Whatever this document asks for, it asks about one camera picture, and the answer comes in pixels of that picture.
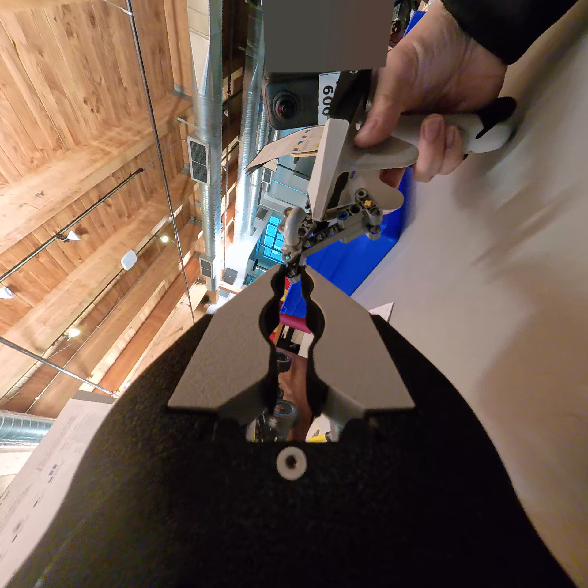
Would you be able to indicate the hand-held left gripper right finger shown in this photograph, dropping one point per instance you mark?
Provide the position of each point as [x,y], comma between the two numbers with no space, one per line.
[363,363]

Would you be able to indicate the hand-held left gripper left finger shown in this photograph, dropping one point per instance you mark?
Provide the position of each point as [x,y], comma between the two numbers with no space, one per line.
[220,363]

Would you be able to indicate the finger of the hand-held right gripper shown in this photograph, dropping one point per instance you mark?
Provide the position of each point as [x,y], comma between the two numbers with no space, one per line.
[328,160]
[390,197]

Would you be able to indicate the grey lego suspension assembly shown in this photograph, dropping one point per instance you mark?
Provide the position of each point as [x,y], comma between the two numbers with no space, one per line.
[358,223]

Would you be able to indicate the person's right forearm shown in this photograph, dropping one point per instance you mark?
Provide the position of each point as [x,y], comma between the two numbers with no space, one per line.
[505,23]

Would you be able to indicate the person's right hand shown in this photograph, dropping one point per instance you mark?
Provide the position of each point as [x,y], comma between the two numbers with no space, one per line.
[436,69]

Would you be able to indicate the blue plastic storage bin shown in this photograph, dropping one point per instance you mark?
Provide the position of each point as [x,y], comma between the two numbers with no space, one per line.
[358,262]

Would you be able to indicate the large paned window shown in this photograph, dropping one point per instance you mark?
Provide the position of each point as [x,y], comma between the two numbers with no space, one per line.
[271,234]

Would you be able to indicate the grey metal ceiling rod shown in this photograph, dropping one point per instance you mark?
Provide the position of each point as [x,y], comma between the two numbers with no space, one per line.
[55,365]

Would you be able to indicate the black lighting track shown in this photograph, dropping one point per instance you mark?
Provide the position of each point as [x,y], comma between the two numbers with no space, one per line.
[92,210]

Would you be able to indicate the narrow silver spiral duct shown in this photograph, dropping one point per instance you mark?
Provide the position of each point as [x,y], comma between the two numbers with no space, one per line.
[248,160]

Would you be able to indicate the grey wall speaker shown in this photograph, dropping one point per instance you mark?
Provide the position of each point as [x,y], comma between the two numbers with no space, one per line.
[229,276]

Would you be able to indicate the small duct vent grille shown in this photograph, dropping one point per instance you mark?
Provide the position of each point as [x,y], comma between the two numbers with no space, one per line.
[206,266]

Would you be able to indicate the large duct vent grille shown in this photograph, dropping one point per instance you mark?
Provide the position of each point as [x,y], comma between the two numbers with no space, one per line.
[198,160]

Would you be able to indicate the wide silver spiral duct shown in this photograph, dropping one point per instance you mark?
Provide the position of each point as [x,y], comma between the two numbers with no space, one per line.
[206,206]

